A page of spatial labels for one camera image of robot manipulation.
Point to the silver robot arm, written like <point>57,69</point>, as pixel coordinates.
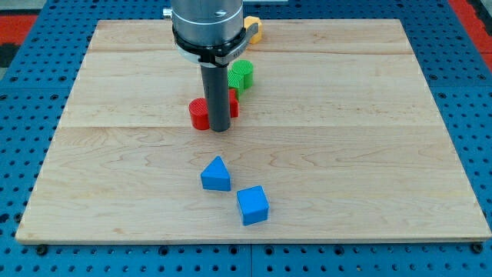
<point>210,33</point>

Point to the blue triangle block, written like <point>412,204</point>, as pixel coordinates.
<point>216,176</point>

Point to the blue cube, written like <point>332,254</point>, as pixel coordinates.
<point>253,205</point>

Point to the red block behind rod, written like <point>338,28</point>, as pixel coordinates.
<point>233,103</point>

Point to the red cylinder block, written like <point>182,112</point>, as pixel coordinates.
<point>199,114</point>

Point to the green cylinder block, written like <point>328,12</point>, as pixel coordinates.
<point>244,68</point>

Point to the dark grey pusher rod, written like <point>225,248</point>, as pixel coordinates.
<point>215,85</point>

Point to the wooden board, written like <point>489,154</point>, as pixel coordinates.
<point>339,128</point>

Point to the yellow hexagon block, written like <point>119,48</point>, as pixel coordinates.
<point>256,24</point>

